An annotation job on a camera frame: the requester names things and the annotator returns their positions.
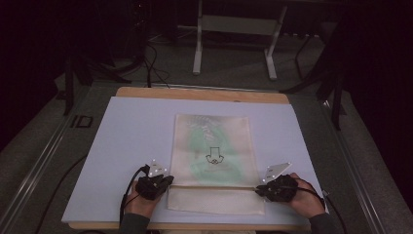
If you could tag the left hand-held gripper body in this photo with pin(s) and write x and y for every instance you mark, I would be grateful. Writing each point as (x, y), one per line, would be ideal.
(151, 187)

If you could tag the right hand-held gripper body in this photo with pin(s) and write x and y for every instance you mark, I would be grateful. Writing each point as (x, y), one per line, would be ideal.
(282, 190)

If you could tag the person's left hand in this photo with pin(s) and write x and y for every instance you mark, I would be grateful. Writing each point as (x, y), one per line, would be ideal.
(139, 204)

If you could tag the person's right hand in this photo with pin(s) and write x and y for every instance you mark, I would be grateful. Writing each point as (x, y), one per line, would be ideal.
(307, 201)

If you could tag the white table mat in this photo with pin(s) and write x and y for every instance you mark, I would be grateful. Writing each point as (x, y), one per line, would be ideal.
(130, 136)

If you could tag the black metal stand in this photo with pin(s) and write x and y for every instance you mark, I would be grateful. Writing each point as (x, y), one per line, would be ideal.
(76, 73)
(331, 81)

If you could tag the aluminium rail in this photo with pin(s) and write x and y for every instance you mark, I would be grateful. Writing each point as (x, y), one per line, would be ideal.
(35, 175)
(354, 169)

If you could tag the white metal stand frame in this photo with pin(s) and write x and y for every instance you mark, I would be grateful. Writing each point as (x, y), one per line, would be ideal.
(238, 25)

